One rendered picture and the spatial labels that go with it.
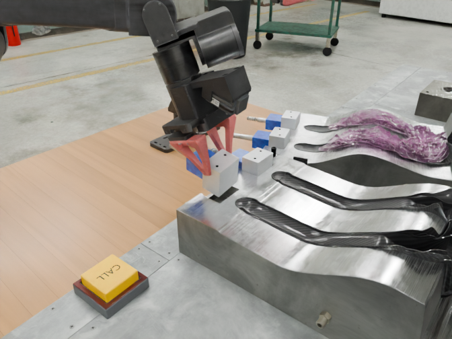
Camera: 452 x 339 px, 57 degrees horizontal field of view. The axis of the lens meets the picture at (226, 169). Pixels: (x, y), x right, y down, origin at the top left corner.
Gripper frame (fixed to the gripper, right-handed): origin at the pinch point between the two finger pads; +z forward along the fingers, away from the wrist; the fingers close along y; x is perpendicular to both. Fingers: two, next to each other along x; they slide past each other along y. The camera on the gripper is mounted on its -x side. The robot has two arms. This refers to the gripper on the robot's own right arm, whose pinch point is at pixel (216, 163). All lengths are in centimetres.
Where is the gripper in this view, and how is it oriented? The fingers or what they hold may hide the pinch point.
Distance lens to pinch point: 67.6
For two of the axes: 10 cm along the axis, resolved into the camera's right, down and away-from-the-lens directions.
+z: 3.4, 8.7, 3.6
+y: 6.2, -5.0, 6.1
